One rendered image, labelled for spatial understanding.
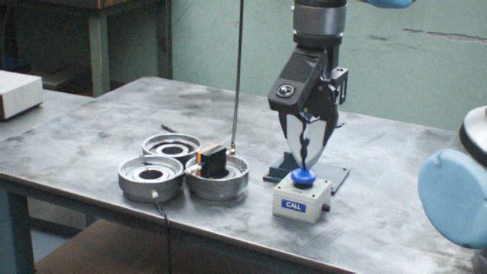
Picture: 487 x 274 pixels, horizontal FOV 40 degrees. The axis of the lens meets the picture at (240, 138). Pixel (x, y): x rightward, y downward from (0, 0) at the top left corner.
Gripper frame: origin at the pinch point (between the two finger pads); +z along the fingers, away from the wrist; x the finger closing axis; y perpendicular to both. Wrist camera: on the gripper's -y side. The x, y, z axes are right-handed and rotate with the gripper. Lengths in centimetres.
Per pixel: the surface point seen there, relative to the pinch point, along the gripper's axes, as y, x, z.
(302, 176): -1.5, -0.4, 1.4
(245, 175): 0.0, 9.9, 4.4
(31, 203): 91, 149, 88
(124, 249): 10, 42, 33
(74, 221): 88, 124, 88
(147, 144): 3.7, 31.3, 4.9
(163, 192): -8.7, 19.9, 6.0
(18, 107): 32, 91, 18
